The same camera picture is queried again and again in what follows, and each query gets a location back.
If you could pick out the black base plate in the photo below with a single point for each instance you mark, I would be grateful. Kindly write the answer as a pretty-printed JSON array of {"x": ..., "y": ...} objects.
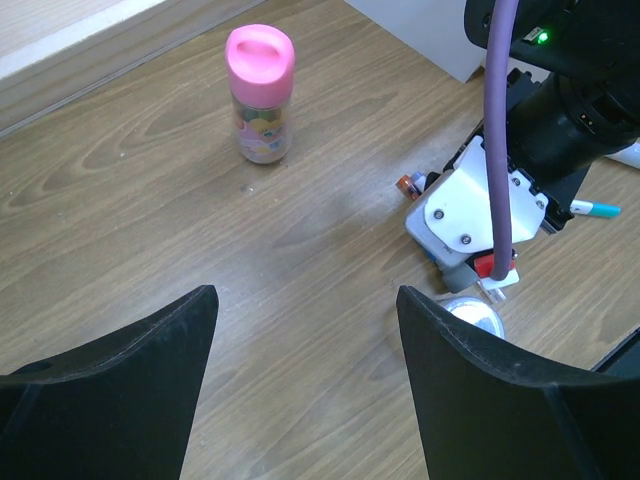
[{"x": 623, "y": 360}]

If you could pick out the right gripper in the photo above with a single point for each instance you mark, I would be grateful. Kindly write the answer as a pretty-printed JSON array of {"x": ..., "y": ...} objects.
[{"x": 544, "y": 147}]

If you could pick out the green cap white marker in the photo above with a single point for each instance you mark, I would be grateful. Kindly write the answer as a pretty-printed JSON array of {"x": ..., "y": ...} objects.
[{"x": 629, "y": 156}]

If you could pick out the wooden clothes rack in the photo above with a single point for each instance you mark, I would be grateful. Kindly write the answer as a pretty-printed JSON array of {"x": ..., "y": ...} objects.
[{"x": 53, "y": 52}]

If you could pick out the white drawer cabinet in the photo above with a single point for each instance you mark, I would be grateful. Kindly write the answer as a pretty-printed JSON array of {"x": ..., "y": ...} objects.
[{"x": 433, "y": 28}]

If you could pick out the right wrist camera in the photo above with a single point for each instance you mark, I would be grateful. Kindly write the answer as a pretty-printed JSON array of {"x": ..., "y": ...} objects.
[{"x": 451, "y": 221}]

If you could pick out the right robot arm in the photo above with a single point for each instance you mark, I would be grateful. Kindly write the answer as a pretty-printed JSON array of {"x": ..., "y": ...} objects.
[{"x": 586, "y": 108}]

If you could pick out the teal tip white marker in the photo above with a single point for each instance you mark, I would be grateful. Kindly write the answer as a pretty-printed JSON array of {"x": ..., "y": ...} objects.
[{"x": 588, "y": 208}]

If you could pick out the pink lid bottle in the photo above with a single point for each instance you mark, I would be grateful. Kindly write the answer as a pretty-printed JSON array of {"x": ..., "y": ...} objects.
[{"x": 260, "y": 61}]

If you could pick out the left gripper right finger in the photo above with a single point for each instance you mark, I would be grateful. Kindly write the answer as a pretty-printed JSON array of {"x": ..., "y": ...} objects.
[{"x": 488, "y": 409}]

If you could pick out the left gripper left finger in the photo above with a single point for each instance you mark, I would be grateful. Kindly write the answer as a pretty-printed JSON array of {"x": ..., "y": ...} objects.
[{"x": 119, "y": 407}]

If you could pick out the clear round clip jar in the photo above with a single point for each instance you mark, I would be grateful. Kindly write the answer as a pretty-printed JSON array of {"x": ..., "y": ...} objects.
[{"x": 476, "y": 312}]

